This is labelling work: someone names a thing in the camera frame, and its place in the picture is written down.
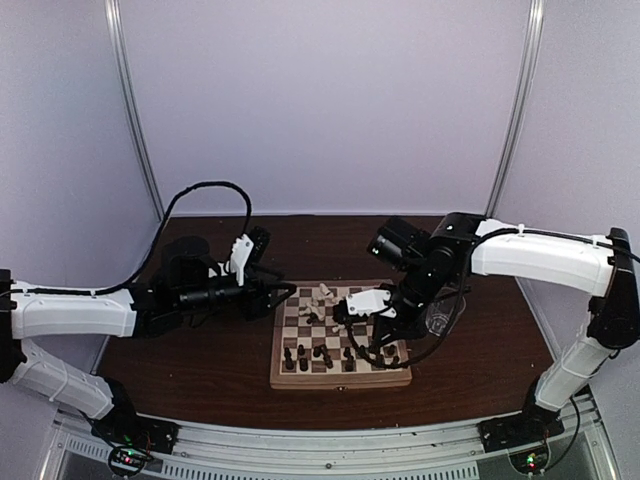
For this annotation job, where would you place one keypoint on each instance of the wooden chess board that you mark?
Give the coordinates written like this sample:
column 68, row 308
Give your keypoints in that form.
column 307, row 318

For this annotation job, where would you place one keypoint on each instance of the clear plastic cup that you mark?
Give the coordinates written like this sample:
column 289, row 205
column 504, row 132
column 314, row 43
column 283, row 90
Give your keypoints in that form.
column 443, row 313

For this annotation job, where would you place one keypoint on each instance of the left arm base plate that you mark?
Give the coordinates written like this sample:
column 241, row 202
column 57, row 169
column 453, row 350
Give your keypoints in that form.
column 147, row 434

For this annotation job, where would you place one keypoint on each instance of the dark piece back row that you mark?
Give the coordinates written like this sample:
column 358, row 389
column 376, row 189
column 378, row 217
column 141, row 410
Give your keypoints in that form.
column 321, row 351

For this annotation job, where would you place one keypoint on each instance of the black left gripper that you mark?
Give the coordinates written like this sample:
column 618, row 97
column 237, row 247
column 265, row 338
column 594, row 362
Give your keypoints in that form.
column 256, row 302

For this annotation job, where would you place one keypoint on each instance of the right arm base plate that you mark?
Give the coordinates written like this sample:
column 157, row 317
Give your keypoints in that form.
column 517, row 430

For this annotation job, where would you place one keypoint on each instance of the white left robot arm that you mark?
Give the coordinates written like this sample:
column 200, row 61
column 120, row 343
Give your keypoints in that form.
column 188, row 283

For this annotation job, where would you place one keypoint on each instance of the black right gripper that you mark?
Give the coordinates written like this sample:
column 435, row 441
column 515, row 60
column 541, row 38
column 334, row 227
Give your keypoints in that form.
column 383, row 326

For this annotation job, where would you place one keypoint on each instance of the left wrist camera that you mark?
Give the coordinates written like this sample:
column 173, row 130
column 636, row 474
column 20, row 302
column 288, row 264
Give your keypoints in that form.
column 247, row 249

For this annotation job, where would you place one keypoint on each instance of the aluminium frame post left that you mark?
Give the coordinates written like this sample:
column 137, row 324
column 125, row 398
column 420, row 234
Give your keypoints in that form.
column 118, row 42

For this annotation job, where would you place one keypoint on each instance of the dark rook corner piece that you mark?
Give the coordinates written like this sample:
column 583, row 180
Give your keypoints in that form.
column 289, row 364

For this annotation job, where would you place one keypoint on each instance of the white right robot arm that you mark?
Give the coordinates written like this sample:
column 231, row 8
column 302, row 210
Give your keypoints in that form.
column 464, row 244

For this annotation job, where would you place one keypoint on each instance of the white chess king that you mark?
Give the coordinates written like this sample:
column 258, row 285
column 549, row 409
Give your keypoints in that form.
column 325, row 291

